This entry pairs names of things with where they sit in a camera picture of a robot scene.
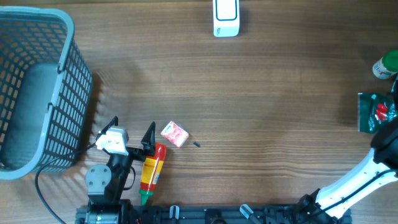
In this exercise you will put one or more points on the green 3M gloves package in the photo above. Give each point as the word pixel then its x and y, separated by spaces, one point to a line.
pixel 375 110

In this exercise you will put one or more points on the green lid jar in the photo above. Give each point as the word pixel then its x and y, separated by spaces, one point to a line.
pixel 386 66

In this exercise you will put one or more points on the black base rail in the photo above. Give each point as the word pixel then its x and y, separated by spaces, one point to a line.
pixel 199 214

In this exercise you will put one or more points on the red sauce bottle green cap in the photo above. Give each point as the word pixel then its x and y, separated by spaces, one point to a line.
pixel 151 171

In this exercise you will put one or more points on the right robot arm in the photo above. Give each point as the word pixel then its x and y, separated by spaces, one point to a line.
pixel 378 168

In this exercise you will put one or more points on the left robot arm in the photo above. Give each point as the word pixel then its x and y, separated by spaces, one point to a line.
pixel 106 182

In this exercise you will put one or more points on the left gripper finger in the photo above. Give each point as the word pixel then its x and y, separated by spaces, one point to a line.
pixel 148 141
pixel 113 122

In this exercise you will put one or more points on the white barcode scanner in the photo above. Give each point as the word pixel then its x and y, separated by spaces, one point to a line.
pixel 226 18

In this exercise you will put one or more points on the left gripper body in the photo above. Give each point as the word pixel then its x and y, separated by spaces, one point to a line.
pixel 136 154

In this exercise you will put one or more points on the grey plastic shopping basket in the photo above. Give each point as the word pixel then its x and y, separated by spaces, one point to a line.
pixel 45 91

